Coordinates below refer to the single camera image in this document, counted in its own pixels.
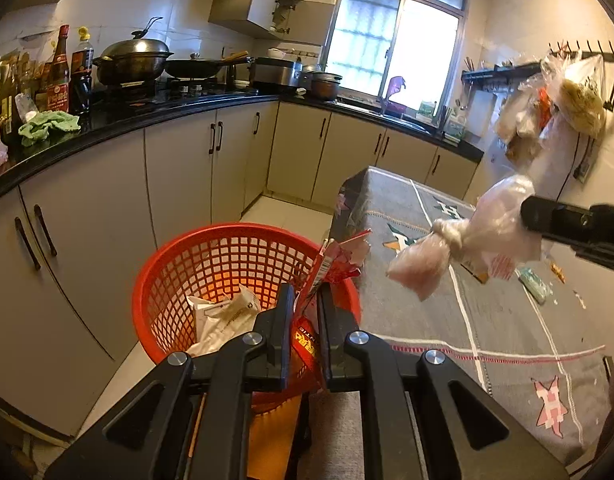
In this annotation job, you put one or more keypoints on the green white packet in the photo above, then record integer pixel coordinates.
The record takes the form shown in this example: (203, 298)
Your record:
(532, 284)

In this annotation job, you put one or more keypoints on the wall socket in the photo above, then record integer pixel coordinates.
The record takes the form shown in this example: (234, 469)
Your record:
(581, 170)

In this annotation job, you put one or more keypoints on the beige corner wall cabinet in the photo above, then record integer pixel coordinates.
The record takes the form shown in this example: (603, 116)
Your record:
(267, 5)

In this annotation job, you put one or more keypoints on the cluster of condiment bottles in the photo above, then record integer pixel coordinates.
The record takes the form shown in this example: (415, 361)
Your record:
(22, 90)

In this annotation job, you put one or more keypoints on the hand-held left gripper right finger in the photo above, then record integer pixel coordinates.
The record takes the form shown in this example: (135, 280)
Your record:
(326, 355)

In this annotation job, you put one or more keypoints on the red plastic mesh basket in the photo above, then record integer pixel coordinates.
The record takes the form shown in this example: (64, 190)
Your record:
(187, 260)

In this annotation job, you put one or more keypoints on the red label sauce bottle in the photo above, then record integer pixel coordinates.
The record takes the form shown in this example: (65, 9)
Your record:
(58, 85)

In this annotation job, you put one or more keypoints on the knotted pinkish plastic bag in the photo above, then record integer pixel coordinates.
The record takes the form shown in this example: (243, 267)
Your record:
(487, 220)

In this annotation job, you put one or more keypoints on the silver rice cooker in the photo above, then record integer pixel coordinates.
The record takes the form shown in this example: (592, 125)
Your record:
(272, 72)

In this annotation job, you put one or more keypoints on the green cloth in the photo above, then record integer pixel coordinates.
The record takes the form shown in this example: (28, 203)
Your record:
(49, 127)

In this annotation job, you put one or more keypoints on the beige base cabinets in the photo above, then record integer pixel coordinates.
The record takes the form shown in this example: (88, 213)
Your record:
(87, 220)

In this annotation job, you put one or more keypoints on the black frying pan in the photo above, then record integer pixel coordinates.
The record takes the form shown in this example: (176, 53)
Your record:
(197, 67)

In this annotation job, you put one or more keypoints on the brown pot with lid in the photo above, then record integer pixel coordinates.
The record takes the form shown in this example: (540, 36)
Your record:
(326, 87)

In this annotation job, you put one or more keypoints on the kitchen window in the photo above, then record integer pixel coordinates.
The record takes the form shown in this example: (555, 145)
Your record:
(402, 35)

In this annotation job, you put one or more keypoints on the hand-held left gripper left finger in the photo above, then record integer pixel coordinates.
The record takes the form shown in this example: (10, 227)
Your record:
(286, 355)

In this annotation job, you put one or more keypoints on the steel sink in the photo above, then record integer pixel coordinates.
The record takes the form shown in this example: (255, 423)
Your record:
(387, 115)

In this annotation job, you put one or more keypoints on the steel wok with lid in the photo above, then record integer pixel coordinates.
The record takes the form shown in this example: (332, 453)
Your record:
(132, 57)

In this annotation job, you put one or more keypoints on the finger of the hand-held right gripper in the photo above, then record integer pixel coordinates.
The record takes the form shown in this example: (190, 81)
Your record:
(557, 217)

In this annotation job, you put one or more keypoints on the brown snack wrapper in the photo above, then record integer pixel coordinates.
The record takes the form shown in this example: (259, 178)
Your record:
(558, 270)

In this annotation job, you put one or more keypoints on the crumpled white paper packaging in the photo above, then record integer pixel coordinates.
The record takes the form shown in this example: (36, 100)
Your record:
(222, 317)

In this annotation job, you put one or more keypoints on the dark bottle yellow cap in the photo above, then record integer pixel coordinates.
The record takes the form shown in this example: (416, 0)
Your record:
(82, 80)

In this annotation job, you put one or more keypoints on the red snack wrapper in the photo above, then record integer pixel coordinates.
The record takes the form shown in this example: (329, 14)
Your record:
(307, 345)

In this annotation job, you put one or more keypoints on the purple cloth on faucet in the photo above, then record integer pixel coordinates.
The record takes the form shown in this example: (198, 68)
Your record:
(396, 89)

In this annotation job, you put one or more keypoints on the green white carton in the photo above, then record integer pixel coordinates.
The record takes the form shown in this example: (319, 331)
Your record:
(455, 125)

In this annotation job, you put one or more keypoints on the hanging plastic food bags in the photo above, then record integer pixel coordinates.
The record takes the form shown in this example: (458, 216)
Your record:
(577, 95)

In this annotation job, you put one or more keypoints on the black gas stove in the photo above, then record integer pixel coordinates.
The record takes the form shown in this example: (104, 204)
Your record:
(187, 91)

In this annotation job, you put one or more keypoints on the grey printed tablecloth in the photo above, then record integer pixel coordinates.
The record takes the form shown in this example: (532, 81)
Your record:
(437, 320)

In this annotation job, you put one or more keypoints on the white bowl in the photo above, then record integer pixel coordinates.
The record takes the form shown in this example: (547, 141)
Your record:
(277, 53)

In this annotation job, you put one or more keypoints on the steel pot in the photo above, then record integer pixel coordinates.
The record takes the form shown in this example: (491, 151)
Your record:
(309, 72)

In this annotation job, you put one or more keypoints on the black wall rack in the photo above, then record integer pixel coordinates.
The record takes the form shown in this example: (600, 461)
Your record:
(507, 71)

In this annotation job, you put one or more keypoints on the orange flat board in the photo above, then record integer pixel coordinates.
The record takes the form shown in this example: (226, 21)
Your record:
(272, 440)

